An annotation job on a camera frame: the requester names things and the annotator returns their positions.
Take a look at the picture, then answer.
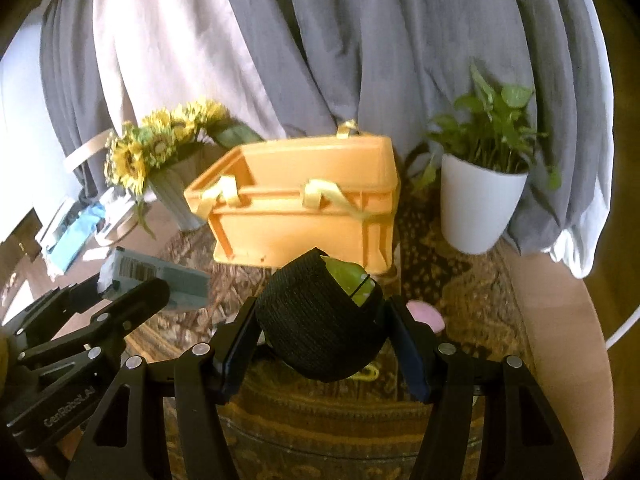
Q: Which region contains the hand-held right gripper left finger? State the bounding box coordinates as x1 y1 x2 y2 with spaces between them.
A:
65 297 261 480

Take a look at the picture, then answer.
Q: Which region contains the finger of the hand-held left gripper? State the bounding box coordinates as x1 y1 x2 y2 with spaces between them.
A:
17 277 172 376
0 282 108 348

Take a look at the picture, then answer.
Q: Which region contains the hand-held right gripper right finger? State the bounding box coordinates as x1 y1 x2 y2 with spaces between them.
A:
387 294 586 480

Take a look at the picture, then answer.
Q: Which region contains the grey-blue tissue packet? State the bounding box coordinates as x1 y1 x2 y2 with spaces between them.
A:
97 246 211 314

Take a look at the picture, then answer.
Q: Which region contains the orange plastic crate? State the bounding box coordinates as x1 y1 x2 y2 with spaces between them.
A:
183 120 402 277

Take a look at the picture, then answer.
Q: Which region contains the pink soft object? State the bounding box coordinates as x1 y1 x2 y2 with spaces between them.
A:
406 300 445 334

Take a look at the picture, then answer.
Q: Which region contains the blue cloth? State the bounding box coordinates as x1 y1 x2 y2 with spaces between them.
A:
47 204 109 277

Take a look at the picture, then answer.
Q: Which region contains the brown patterned rug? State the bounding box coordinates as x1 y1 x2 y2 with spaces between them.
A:
122 180 532 480

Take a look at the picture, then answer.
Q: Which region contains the white ribbed vase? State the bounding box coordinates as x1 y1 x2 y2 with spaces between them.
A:
149 154 217 231

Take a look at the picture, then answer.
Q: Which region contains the yellow sunflower bouquet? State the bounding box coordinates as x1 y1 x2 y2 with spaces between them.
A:
104 99 264 238

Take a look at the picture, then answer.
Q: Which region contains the white plant pot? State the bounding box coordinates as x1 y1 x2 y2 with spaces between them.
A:
440 152 530 256

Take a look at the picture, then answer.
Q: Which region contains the green potted plant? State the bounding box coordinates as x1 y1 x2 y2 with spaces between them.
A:
404 62 563 196

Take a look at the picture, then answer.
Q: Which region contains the beige curtain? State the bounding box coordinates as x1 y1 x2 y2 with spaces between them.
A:
92 0 281 161

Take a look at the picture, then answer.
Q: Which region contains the grey curtain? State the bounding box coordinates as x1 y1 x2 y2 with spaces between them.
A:
39 0 603 261

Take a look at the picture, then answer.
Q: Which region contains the white curved frame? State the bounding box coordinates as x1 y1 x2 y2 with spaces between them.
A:
62 129 126 171

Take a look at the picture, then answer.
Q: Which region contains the white cable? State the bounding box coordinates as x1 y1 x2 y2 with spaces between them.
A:
602 300 640 352

